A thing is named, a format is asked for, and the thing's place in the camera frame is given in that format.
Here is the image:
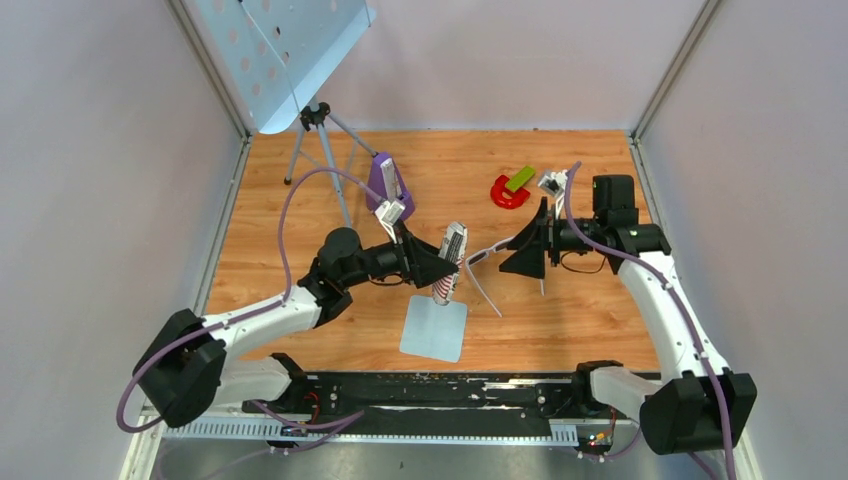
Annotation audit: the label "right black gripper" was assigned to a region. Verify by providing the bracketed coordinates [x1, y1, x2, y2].
[499, 197, 605, 280]

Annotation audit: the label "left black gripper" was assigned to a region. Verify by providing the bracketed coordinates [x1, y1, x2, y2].
[342, 221, 457, 290]

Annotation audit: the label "white frame sunglasses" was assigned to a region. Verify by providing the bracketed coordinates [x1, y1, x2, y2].
[461, 237, 552, 319]

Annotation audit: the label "flag print glasses case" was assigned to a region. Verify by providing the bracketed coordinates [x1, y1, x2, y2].
[431, 221, 469, 307]

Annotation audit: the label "light blue cleaning cloth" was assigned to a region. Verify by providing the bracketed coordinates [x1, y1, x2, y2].
[399, 295, 468, 363]

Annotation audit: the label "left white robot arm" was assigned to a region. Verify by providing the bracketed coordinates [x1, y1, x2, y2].
[132, 222, 467, 428]

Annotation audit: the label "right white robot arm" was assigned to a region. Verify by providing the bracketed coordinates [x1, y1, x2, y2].
[499, 171, 757, 455]

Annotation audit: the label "red horseshoe magnet toy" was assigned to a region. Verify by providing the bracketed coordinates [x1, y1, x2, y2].
[489, 175, 530, 210]

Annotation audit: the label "green block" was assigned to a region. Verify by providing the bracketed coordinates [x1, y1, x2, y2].
[505, 166, 536, 193]

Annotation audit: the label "purple metronome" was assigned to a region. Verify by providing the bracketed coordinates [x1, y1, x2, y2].
[367, 152, 416, 222]

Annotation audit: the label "blue perforated music stand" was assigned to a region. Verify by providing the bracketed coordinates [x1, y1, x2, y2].
[195, 0, 379, 230]

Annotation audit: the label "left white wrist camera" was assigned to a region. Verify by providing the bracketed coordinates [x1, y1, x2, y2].
[374, 199, 406, 230]

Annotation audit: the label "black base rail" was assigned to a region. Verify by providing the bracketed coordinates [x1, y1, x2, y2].
[266, 371, 636, 439]

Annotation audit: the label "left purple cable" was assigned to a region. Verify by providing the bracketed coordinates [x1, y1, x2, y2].
[115, 166, 386, 435]

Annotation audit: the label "purple cable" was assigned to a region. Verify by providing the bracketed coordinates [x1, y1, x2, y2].
[115, 166, 386, 435]
[561, 160, 738, 480]

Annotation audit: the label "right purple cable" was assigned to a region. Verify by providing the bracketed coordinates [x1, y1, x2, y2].
[561, 160, 738, 480]

